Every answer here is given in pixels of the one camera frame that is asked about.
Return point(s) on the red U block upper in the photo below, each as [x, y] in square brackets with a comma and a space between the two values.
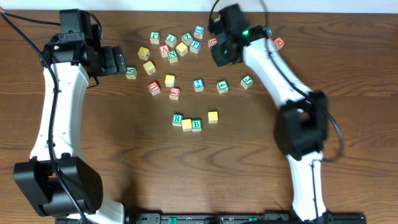
[212, 42]

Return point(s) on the red u block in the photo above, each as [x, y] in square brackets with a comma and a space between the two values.
[212, 42]
[154, 88]

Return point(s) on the blue block top centre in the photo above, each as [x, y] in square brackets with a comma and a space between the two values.
[199, 32]

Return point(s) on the green 4 block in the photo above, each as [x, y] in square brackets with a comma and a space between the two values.
[222, 86]

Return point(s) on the green L block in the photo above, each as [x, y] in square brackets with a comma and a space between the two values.
[171, 40]

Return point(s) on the yellow block near N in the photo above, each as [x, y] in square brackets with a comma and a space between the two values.
[182, 49]

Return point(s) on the red block bottom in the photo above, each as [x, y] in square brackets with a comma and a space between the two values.
[174, 93]

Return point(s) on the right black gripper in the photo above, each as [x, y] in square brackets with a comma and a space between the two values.
[219, 58]

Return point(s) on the green N block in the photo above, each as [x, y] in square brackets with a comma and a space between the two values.
[172, 56]

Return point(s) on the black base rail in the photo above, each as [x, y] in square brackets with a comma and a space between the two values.
[267, 218]

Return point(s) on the yellow block above red pair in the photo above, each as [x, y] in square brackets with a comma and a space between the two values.
[170, 81]

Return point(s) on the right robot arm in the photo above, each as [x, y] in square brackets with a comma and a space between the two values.
[301, 127]

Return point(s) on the green R block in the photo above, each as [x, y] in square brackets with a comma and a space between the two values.
[177, 119]

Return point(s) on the green J block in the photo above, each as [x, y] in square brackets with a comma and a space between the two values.
[246, 81]

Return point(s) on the red M block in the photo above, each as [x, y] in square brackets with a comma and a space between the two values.
[278, 43]

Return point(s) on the yellow block lower left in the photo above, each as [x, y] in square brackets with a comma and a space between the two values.
[149, 67]

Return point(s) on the green B block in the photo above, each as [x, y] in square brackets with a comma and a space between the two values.
[196, 125]

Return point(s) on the red U block lower left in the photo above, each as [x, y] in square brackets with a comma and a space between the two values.
[154, 88]

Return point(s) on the blue P block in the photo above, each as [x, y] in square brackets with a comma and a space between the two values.
[195, 46]

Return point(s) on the blue 2 block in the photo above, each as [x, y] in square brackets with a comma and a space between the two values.
[198, 85]

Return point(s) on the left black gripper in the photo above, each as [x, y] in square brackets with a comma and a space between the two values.
[115, 60]

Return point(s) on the green V block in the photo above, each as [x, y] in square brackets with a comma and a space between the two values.
[131, 73]

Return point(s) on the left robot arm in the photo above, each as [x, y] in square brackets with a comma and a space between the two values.
[56, 180]

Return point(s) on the yellow block far left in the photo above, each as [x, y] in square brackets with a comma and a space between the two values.
[143, 53]

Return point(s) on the green Z block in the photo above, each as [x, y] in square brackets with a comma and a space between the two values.
[187, 38]

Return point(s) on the red A block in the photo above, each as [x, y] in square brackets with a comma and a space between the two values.
[164, 50]

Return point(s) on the yellow O block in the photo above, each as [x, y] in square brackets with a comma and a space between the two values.
[212, 116]
[187, 124]

